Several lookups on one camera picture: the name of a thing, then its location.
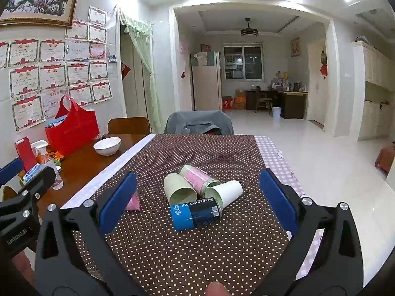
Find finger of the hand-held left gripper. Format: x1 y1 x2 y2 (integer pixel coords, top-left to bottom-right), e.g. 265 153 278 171
0 158 24 186
18 166 56 223

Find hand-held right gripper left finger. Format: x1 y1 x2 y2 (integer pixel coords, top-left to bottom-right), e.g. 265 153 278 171
34 172 146 296

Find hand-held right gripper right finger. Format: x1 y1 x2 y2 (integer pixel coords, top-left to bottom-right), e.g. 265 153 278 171
246 169 367 296

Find white paper cup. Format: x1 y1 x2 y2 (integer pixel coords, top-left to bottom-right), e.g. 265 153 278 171
205 180 243 209

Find pale green cup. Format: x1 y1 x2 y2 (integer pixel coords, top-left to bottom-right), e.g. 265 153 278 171
163 173 198 206

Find person's left forearm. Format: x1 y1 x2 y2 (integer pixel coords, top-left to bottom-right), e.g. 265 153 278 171
11 249 39 296

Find blue and white box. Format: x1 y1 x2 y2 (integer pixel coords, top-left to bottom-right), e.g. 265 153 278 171
23 165 42 183

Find pink small packet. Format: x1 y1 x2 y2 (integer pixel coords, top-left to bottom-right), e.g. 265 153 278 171
125 190 141 212

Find red box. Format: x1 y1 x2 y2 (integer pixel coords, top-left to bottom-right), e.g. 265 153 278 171
15 137 38 172

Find clear spray bottle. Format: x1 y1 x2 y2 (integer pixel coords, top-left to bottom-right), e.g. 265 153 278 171
31 140 64 190

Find pink checkered tablecloth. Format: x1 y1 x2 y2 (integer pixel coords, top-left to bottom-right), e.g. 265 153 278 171
254 135 325 282

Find white lace table runner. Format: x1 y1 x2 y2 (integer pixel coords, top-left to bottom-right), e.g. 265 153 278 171
60 134 157 209

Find wooden dining table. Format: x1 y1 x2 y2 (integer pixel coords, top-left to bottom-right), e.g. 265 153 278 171
0 134 149 211

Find white bowl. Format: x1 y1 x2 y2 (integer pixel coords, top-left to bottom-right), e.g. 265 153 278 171
93 136 122 156

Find red tote bag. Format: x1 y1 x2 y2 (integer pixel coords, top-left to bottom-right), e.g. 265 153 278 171
45 95 100 156

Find blue and black can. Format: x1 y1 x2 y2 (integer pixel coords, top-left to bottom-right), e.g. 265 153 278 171
170 197 222 231

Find wooden chair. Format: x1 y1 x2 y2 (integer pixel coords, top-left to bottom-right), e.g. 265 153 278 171
107 116 151 135

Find pink and green glass jar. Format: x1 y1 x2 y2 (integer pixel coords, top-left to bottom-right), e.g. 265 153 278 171
179 164 221 198

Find brown polka dot tablecloth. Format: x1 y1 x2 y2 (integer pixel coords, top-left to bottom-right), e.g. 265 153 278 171
60 134 291 296

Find dark wooden desk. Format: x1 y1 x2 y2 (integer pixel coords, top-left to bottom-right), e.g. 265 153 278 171
271 88 309 120

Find dark desk chair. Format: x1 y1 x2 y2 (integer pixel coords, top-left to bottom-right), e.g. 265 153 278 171
255 86 272 113

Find stack of cardboard boxes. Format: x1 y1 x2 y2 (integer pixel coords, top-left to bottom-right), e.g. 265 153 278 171
221 89 248 111

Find grey jacket on chair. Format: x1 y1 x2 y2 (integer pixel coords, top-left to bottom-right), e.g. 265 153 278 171
163 110 235 135

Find white door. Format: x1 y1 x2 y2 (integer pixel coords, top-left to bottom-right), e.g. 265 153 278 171
307 38 328 127

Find brown stool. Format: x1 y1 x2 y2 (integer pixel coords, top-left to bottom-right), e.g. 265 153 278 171
375 141 395 177

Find white refrigerator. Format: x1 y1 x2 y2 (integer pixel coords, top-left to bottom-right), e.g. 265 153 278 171
191 51 222 111

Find window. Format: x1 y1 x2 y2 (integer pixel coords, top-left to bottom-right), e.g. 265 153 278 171
223 45 265 81

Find red door ornament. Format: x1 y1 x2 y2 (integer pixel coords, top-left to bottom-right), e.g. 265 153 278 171
319 47 329 76

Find green lace curtain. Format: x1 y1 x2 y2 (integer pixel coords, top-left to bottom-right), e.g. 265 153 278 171
119 10 163 133

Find ceiling fan lamp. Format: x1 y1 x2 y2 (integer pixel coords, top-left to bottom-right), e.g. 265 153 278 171
240 18 260 38

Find framed blossom painting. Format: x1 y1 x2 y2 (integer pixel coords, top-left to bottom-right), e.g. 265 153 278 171
0 0 84 28

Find wall of award certificates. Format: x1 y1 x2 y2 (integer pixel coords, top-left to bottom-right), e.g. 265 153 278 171
0 5 113 132

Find cream wall cabinets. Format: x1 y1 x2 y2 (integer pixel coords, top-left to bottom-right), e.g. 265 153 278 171
351 39 395 143

